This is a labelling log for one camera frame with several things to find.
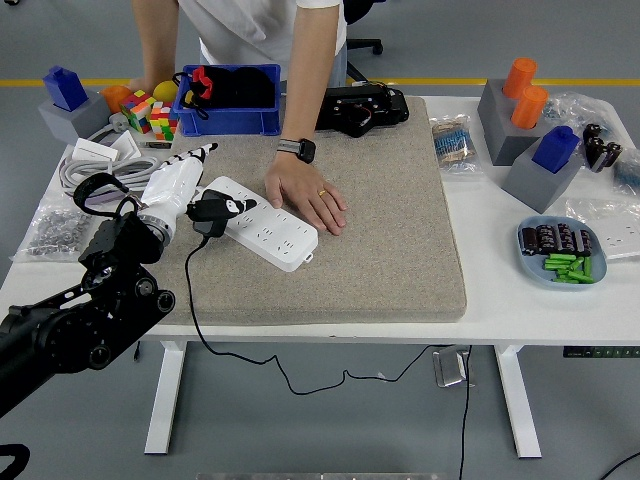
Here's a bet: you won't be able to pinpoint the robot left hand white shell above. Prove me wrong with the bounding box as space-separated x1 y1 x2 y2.
139 141 259 236

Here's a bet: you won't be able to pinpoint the person's right hand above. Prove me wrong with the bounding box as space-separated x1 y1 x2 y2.
128 75 174 96

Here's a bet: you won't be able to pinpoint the person's left hand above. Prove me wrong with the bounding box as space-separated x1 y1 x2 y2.
263 155 348 237

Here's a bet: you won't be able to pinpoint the black plug with cord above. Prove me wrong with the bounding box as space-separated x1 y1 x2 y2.
183 188 441 396

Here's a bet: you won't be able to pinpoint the white power strip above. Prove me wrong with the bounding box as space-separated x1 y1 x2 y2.
194 175 320 274

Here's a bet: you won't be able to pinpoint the yellow ball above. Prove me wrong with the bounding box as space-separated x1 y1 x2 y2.
153 79 180 104

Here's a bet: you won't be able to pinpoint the colourful puzzle cube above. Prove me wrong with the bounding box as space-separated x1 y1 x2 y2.
119 88 157 135
148 100 180 142

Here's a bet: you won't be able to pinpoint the orange cup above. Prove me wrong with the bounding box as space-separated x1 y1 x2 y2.
99 84 134 114

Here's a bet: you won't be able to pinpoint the black smartwatch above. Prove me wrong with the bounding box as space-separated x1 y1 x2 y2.
276 138 317 165

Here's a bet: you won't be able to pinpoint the black pouch with red trim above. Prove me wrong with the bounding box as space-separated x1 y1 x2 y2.
172 64 236 121

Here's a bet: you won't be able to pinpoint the blue block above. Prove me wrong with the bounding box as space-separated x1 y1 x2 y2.
43 65 91 113
531 125 582 175

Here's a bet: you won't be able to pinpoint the blue plastic bin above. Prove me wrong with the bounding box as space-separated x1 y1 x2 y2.
178 63 283 138

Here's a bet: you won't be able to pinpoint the white flat box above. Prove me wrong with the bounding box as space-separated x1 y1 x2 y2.
72 138 119 162

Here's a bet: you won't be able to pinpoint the grey block holder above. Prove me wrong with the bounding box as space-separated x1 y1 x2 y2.
38 92 114 147
501 144 586 215

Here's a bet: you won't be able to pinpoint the grey-brown mat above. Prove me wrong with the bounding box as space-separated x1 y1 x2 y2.
134 96 469 327

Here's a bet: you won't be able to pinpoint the black electronic device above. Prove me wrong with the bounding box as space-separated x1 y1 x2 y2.
314 82 411 139

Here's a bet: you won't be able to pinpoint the plain black pouch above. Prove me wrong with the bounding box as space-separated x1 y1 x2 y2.
229 66 278 109

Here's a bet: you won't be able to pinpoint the person's torso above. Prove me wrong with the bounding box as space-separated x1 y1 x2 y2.
177 0 349 86

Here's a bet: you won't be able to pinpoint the clear bag of metal nuts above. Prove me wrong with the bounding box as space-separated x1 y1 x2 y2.
9 199 96 264

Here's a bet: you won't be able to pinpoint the black office chair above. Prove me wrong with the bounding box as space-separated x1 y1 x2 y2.
343 0 385 84

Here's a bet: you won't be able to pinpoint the clear bag of resistors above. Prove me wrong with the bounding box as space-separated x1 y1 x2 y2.
429 113 486 177

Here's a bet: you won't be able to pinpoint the grey two-slot holder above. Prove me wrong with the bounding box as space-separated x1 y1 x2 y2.
477 78 551 167

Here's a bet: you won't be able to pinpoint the white table leg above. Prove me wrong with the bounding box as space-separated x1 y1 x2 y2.
143 341 187 456
492 344 544 460

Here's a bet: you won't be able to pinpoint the silver metal box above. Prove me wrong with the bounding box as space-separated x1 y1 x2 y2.
431 345 477 389

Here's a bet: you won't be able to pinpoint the orange cylinder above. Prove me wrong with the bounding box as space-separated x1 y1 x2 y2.
510 85 550 132
502 57 539 100

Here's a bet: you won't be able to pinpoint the light blue plate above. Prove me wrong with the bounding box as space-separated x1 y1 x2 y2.
516 214 609 292

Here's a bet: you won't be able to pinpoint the clear bag blue components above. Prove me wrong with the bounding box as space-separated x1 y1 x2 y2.
610 147 640 197
543 92 629 134

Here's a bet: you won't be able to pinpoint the bag of dark capacitors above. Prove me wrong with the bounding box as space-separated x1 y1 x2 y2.
582 122 626 174

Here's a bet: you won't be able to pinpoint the black desk control panel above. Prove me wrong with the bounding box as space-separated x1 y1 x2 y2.
563 346 640 360

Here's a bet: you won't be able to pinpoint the grey coiled power cable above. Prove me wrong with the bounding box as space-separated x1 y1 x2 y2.
58 112 166 196

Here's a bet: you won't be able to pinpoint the black hanging cable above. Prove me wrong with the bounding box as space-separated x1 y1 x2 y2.
457 344 474 480

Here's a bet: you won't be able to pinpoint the white wall socket in bag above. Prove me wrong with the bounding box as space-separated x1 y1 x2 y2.
564 197 640 262

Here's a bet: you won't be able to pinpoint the black floor cable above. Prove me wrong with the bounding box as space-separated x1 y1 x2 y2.
597 451 640 480

